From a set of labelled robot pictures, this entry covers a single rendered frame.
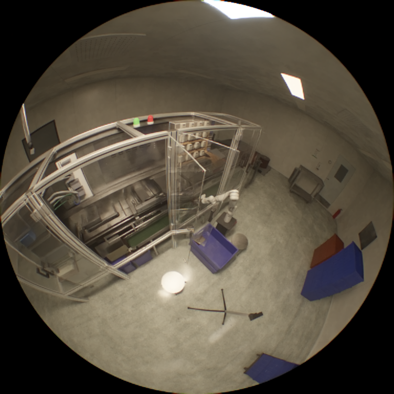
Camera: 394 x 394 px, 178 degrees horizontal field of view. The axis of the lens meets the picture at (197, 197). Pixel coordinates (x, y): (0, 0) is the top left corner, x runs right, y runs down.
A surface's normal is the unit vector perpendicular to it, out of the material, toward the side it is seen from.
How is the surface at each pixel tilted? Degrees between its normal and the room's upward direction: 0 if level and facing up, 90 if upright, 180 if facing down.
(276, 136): 90
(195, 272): 0
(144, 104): 90
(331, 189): 90
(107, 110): 90
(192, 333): 0
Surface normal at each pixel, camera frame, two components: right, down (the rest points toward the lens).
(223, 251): 0.11, -0.70
